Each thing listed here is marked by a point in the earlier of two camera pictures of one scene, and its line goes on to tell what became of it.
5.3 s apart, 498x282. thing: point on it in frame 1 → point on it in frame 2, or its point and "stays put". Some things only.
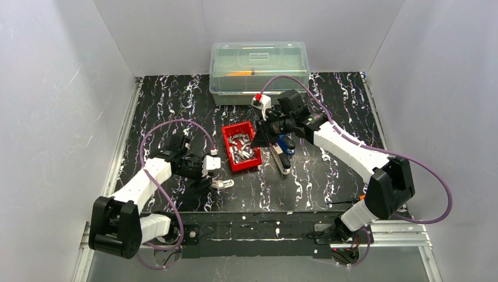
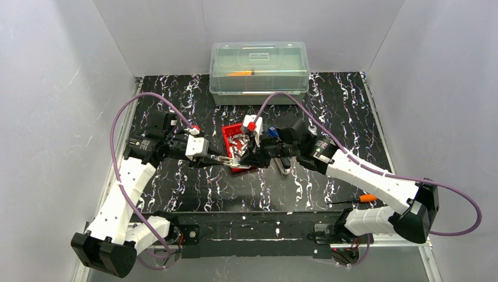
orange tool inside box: (247, 73) stays put
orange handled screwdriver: (360, 197) stays put
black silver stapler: (281, 159) stays put
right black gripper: (266, 127) → (254, 156)
